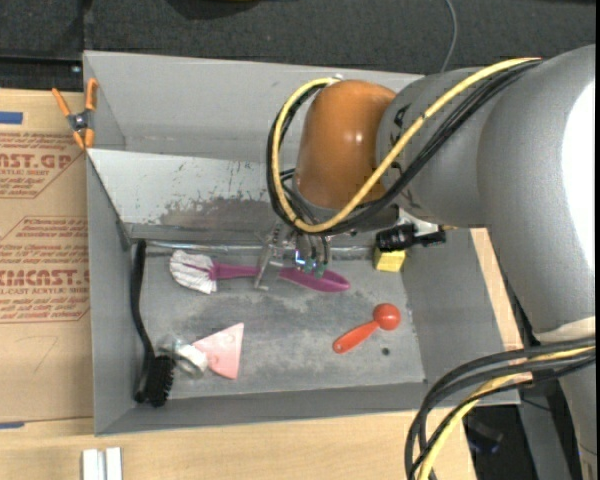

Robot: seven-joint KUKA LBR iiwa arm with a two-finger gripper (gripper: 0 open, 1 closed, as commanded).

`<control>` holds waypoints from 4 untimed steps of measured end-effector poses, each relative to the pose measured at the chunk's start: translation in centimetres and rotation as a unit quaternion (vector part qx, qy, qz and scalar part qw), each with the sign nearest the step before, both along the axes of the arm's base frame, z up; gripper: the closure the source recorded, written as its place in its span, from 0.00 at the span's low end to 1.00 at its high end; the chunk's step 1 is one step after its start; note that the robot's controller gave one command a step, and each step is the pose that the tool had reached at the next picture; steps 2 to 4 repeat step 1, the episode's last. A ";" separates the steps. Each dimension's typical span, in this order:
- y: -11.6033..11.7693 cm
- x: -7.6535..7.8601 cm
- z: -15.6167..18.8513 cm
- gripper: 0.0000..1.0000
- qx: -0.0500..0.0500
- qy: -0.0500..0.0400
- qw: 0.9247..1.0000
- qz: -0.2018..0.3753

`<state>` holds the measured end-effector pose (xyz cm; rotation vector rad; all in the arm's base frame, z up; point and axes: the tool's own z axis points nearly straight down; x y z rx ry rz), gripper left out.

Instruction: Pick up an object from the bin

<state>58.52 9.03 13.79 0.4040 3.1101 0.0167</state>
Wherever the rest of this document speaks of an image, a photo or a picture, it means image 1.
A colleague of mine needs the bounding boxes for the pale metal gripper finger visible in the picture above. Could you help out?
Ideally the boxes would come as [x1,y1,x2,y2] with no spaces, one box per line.
[252,266,281,292]
[257,246,282,270]

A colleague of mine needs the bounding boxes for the purple dish brush white bristles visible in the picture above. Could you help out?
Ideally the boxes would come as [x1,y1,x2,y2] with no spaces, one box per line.
[168,248,352,296]

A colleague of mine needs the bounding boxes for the grey metal bin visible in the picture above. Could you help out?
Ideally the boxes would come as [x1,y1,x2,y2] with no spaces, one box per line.
[82,50,525,437]

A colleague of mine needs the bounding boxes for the pink triangular flat piece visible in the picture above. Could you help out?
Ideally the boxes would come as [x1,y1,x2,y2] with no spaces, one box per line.
[191,322,246,381]

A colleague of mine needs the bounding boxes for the yellow block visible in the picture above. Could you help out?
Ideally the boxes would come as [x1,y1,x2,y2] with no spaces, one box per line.
[372,246,408,274]

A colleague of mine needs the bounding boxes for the small white and clear roll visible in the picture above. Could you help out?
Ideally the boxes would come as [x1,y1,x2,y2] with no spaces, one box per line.
[158,336,210,381]

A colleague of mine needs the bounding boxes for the red plastic scoop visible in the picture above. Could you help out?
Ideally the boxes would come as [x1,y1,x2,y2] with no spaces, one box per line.
[331,302,403,356]

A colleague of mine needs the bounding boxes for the brown cardboard board red print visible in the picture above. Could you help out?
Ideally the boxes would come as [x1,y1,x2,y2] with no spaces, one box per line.
[0,87,96,432]

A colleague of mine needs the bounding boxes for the black cylinder on white bracket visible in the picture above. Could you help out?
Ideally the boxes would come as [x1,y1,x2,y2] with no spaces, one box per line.
[374,217,449,255]

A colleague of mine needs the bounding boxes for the black long-handled brush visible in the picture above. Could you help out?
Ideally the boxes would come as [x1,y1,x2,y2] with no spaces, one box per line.
[130,239,177,409]

